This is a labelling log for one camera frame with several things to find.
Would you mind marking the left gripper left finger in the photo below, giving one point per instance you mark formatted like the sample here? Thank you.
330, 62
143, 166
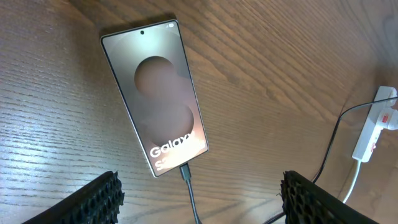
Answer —
97, 202

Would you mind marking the white charger adapter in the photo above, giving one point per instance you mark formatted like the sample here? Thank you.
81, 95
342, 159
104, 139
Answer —
385, 92

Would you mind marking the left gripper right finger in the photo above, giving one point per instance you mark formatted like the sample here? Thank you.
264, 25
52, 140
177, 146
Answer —
305, 202

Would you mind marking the white power strip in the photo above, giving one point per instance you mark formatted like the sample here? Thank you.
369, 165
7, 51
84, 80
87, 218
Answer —
379, 118

